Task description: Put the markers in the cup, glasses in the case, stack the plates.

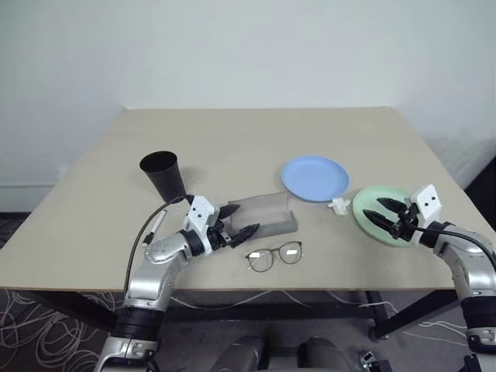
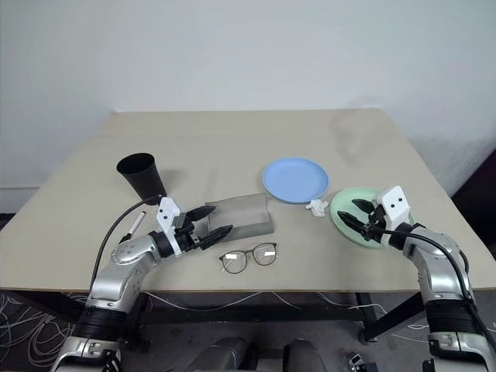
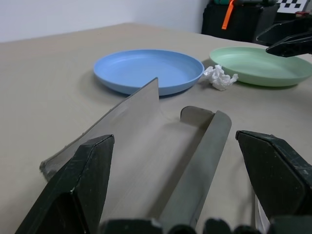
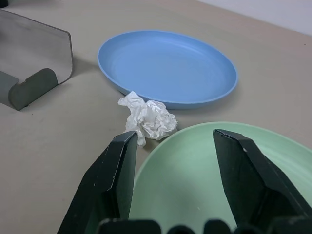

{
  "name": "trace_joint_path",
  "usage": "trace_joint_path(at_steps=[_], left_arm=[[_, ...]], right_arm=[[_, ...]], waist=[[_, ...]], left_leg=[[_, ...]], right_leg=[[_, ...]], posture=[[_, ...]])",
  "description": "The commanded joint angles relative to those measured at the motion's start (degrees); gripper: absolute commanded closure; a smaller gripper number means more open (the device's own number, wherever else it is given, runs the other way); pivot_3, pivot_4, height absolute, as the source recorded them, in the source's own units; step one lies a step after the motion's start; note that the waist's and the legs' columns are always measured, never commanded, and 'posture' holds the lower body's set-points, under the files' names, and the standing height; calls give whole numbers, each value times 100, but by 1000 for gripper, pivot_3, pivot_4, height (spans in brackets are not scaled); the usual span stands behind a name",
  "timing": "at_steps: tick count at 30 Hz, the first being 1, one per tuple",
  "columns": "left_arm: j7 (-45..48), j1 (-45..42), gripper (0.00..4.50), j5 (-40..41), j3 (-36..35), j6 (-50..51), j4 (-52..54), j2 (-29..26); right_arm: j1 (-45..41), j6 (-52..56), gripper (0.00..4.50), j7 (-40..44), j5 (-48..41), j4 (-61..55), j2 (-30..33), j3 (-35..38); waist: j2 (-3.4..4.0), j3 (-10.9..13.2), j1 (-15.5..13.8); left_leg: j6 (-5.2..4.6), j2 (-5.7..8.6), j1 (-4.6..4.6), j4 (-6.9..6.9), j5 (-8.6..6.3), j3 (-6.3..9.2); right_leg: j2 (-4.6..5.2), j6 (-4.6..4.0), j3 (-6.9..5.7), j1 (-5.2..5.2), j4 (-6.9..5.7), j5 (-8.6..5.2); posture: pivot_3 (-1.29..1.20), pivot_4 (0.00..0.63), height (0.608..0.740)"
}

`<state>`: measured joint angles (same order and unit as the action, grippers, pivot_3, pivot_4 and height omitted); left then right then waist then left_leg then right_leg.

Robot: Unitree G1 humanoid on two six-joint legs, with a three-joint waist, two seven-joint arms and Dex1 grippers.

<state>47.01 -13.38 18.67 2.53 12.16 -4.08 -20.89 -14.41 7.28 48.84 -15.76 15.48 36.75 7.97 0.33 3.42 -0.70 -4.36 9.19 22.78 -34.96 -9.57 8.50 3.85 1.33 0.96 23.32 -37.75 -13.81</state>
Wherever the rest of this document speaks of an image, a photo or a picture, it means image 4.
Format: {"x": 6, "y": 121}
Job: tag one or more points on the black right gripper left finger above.
{"x": 107, "y": 175}

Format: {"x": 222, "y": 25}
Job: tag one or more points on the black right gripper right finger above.
{"x": 253, "y": 175}

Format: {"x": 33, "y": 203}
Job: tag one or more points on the green plastic plate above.
{"x": 185, "y": 170}

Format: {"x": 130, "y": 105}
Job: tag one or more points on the crumpled white paper tissue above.
{"x": 151, "y": 119}

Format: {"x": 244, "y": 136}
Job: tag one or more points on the blue plastic plate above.
{"x": 168, "y": 68}

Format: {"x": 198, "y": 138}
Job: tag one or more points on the grey metal stand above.
{"x": 31, "y": 58}

